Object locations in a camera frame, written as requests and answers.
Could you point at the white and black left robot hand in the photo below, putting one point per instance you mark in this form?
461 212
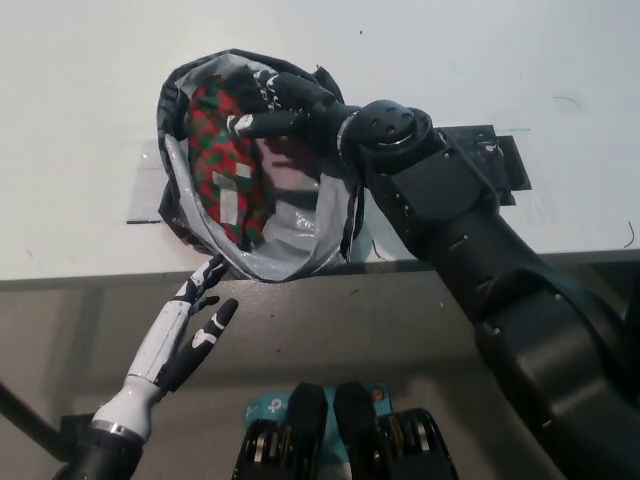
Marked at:
155 355

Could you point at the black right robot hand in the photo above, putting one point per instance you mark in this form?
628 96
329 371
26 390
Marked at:
305 107

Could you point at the red green coffee bean bag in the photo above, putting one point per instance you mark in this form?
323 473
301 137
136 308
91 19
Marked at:
215 150

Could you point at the black plastic bag grey inside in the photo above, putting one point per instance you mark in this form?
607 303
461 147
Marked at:
290 250

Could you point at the black table leg bar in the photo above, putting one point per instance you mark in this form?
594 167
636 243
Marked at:
25 425

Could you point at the clear tape patch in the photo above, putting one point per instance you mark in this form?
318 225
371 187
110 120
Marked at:
145 190

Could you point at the black tape patch on table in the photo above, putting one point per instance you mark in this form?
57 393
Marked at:
495 165

